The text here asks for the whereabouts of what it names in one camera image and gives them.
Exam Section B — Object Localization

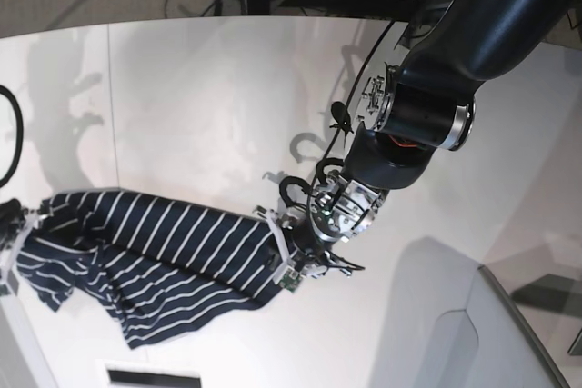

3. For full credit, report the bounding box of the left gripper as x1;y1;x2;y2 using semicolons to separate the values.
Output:
255;205;326;285

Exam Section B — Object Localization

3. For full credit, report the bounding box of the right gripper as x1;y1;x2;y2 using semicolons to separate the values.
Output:
0;199;50;295

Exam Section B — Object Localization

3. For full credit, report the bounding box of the navy white striped t-shirt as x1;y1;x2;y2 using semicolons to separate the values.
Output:
16;190;280;349

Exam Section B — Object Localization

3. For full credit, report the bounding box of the grey robot base cover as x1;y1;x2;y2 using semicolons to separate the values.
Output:
368;237;568;388
1;295;58;388

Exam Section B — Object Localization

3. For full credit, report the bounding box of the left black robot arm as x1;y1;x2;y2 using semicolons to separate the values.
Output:
260;0;574;292

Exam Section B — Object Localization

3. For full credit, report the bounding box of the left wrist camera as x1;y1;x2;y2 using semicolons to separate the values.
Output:
276;266;304;293

